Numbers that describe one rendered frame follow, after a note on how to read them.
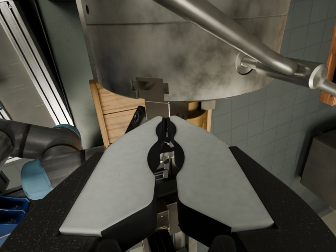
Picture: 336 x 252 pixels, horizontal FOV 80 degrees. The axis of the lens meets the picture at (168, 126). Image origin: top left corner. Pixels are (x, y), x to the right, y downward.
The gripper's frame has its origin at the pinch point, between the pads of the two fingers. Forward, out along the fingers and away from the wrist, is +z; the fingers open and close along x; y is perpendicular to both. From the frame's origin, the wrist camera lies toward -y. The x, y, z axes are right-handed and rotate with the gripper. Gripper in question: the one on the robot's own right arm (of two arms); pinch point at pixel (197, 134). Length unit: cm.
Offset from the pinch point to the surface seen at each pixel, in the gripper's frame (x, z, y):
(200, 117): 3.9, -1.6, -6.7
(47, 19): -54, -32, -24
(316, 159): -86, 212, 135
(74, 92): -54, -30, 3
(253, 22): 15.3, -2.2, -23.8
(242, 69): 15.2, -2.6, -18.7
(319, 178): -76, 214, 158
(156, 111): 10.1, -12.4, -12.7
